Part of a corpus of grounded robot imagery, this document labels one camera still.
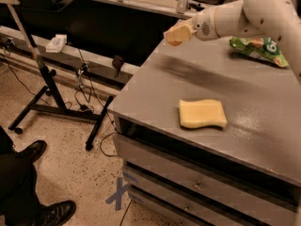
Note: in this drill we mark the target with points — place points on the grey drawer cabinet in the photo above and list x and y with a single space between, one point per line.
246 174

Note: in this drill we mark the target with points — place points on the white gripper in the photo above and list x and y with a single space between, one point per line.
203 26

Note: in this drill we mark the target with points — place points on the black knob on ledge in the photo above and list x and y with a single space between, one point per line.
117 63

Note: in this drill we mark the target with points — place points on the green chip bag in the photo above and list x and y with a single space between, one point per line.
260 48

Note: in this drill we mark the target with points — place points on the dark trouser leg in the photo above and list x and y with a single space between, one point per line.
19 202

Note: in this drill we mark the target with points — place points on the yellow sponge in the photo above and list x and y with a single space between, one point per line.
202 113

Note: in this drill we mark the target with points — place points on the black shoe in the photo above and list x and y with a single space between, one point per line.
31 153
56 214

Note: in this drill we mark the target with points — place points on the white box on ledge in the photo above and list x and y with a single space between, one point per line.
56 44

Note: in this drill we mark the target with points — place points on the black shoe lower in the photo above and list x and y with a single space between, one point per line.
56 214

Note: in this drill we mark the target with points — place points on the black shoe upper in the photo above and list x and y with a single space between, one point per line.
31 153

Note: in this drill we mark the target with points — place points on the black rolling stand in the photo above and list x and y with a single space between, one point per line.
50 88

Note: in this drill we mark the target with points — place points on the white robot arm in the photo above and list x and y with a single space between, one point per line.
274 19

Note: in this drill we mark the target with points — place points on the orange fruit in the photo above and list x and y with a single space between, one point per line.
174 43

